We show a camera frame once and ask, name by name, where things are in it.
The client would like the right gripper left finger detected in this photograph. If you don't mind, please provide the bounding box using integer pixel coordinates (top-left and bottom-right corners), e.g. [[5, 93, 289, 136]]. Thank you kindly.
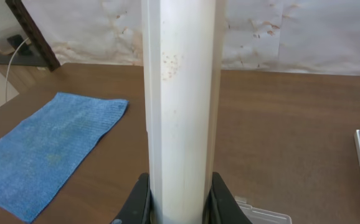
[[110, 172, 153, 224]]

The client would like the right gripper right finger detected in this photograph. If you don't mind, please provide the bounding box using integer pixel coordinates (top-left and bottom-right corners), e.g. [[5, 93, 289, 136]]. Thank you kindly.
[[209, 171, 253, 224]]

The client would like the white pipette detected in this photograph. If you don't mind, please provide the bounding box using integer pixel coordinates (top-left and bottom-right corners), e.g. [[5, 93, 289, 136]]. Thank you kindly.
[[140, 0, 228, 224]]

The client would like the red and yellow tip box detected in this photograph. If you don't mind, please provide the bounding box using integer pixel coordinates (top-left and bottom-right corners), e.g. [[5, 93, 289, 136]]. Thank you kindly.
[[234, 195, 293, 224]]

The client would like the blue cloth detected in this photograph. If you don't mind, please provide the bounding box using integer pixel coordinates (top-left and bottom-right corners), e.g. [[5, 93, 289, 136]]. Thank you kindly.
[[0, 91, 130, 224]]

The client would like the white cable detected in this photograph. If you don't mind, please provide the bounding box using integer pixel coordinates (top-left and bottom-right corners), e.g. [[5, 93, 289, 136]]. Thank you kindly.
[[4, 37, 31, 104]]

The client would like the dark brown wooden post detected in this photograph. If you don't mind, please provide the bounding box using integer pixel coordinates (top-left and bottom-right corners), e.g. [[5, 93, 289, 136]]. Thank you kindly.
[[4, 0, 62, 72]]

